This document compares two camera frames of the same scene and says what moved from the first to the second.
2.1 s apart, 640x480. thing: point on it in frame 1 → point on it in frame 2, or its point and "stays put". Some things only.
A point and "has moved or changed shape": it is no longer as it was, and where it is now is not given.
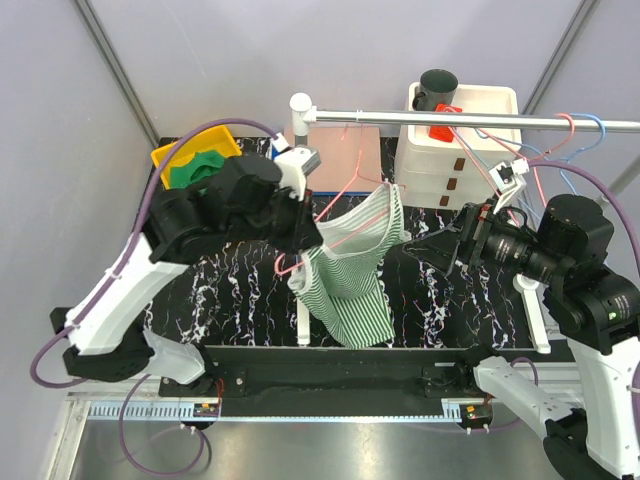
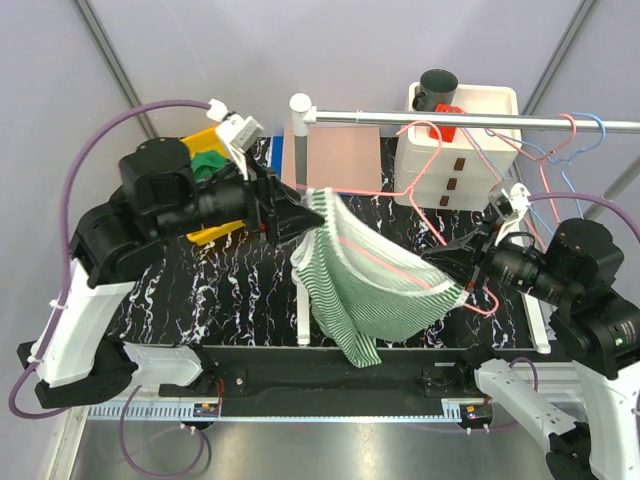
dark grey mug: (437, 86) stays put
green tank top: (203, 164) stays put
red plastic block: (443, 132) stays put
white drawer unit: (444, 167) stays put
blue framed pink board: (350, 160) stays put
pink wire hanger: (553, 150) → (466, 132)
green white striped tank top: (346, 275) has moved or changed shape
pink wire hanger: (359, 175) → (404, 189)
